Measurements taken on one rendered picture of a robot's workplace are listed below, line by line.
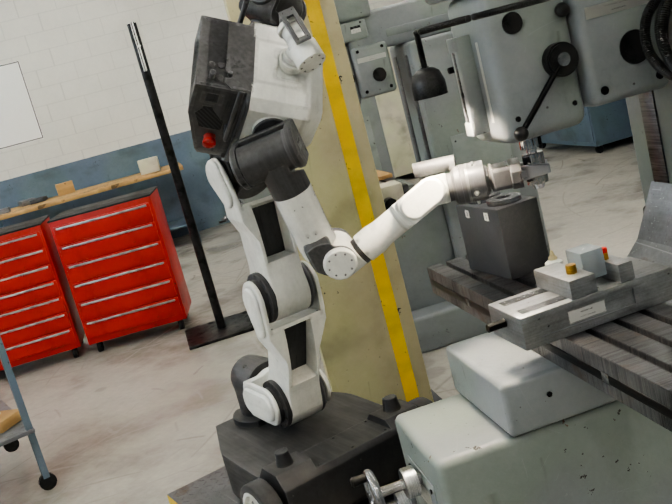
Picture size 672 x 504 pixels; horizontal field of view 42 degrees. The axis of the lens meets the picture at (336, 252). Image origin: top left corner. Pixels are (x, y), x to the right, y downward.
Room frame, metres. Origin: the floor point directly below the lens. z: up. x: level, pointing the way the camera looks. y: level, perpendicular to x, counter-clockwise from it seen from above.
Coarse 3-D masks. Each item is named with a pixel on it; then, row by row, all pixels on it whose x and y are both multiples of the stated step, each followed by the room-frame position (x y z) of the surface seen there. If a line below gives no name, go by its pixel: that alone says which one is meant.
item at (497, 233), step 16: (496, 192) 2.31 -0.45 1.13; (512, 192) 2.25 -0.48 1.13; (464, 208) 2.31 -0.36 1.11; (480, 208) 2.23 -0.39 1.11; (496, 208) 2.17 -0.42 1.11; (512, 208) 2.17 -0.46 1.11; (528, 208) 2.18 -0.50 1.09; (464, 224) 2.33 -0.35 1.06; (480, 224) 2.25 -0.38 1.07; (496, 224) 2.17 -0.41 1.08; (512, 224) 2.16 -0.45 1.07; (528, 224) 2.18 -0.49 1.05; (464, 240) 2.35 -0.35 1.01; (480, 240) 2.27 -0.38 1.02; (496, 240) 2.18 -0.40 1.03; (512, 240) 2.16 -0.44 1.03; (528, 240) 2.17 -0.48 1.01; (544, 240) 2.19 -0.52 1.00; (480, 256) 2.29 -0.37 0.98; (496, 256) 2.20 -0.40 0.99; (512, 256) 2.16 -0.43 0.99; (528, 256) 2.17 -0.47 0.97; (544, 256) 2.18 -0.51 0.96; (496, 272) 2.22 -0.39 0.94; (512, 272) 2.15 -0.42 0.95; (528, 272) 2.17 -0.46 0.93
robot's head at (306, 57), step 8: (296, 24) 1.98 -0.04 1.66; (280, 32) 1.99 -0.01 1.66; (288, 32) 1.97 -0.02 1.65; (296, 32) 1.96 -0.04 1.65; (288, 40) 1.97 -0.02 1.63; (312, 40) 1.95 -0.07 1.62; (288, 48) 1.99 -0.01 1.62; (296, 48) 1.95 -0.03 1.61; (304, 48) 1.94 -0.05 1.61; (312, 48) 1.94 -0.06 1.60; (320, 48) 1.96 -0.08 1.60; (280, 56) 2.01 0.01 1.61; (288, 56) 2.00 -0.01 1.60; (296, 56) 1.94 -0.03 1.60; (304, 56) 1.93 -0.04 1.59; (312, 56) 1.93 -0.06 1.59; (320, 56) 1.95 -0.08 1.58; (288, 64) 2.00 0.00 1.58; (296, 64) 1.95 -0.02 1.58; (304, 64) 1.94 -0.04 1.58; (312, 64) 1.96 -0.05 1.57; (320, 64) 1.98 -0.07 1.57; (304, 72) 1.97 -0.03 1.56
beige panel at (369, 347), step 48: (336, 48) 3.62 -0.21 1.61; (336, 96) 3.61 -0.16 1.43; (336, 144) 3.60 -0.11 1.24; (336, 192) 3.59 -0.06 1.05; (336, 288) 3.57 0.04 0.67; (384, 288) 3.60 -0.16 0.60; (336, 336) 3.56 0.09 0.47; (384, 336) 3.60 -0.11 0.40; (336, 384) 3.55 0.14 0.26; (384, 384) 3.59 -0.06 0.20
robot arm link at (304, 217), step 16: (304, 192) 1.91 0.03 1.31; (288, 208) 1.91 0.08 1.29; (304, 208) 1.91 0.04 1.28; (320, 208) 1.94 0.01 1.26; (288, 224) 1.94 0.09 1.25; (304, 224) 1.92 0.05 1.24; (320, 224) 1.93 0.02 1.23; (304, 240) 1.93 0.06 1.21; (320, 240) 1.93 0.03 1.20; (304, 256) 1.96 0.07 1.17; (320, 256) 1.93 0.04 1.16; (336, 256) 1.92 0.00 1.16; (352, 256) 1.92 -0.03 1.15; (320, 272) 1.94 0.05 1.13; (336, 272) 1.93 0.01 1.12; (352, 272) 1.93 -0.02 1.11
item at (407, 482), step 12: (408, 468) 1.83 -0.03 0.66; (360, 480) 1.81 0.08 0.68; (372, 480) 1.79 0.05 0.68; (408, 480) 1.81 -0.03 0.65; (420, 480) 1.83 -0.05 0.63; (372, 492) 1.78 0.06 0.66; (384, 492) 1.81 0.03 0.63; (396, 492) 1.82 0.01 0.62; (408, 492) 1.80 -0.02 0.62; (420, 492) 1.81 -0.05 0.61
